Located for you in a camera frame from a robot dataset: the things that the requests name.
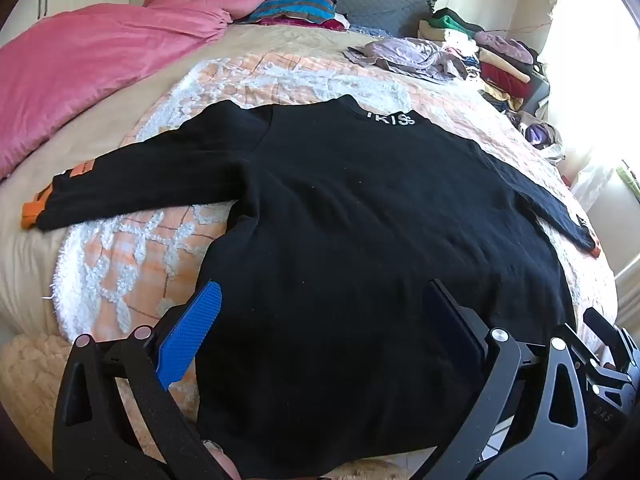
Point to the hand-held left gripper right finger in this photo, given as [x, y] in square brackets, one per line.
[450, 320]

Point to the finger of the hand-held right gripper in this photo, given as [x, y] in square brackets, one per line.
[602, 330]
[631, 352]

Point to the white curtain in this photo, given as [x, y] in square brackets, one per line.
[590, 110]

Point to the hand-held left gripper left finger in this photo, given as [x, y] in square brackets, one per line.
[192, 330]

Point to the stack of striped folded clothes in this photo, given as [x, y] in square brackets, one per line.
[295, 7]

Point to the grey-blue patterned pillow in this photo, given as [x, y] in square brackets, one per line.
[372, 30]

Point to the orange and white tufted blanket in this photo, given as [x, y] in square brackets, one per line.
[125, 260]

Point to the lilac garment pile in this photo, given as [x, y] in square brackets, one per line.
[400, 52]

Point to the magenta cloth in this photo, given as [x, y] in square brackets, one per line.
[330, 25]

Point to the green item on windowsill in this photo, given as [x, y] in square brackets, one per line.
[627, 177]

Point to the orange and white quilt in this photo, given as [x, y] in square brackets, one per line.
[30, 270]

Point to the person's left hand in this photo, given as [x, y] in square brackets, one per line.
[225, 462]

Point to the black sweater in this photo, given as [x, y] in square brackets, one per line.
[350, 210]

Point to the purple bundle of cloth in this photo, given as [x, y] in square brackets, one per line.
[537, 135]

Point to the dark grey object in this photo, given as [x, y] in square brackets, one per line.
[537, 87]

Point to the pink duvet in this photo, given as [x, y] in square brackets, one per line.
[100, 60]

